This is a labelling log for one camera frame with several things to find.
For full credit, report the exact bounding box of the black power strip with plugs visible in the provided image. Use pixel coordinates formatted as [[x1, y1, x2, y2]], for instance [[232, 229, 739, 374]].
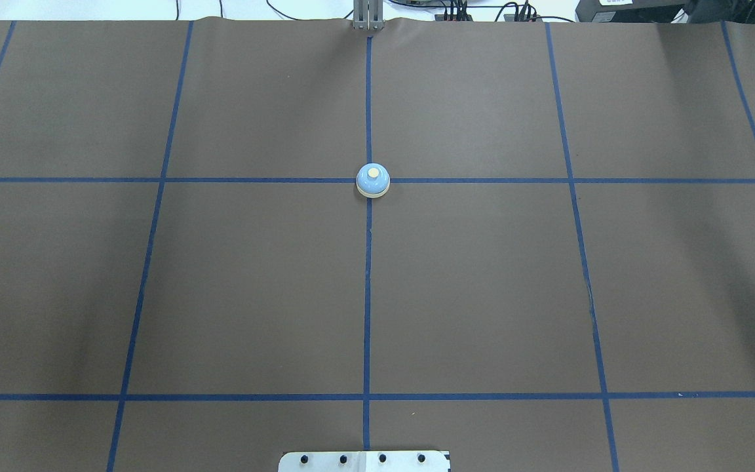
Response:
[[433, 1, 543, 23]]

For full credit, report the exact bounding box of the aluminium frame post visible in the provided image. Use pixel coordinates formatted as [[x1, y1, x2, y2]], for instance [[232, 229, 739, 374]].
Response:
[[351, 0, 385, 31]]

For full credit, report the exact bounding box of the blue white call bell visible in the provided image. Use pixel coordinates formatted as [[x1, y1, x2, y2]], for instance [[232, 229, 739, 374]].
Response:
[[355, 163, 391, 199]]

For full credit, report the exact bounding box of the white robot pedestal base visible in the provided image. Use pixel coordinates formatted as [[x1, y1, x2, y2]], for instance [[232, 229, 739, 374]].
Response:
[[278, 450, 452, 471]]

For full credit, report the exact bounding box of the black device box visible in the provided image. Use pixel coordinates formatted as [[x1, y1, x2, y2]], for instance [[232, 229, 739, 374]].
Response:
[[575, 1, 755, 24]]

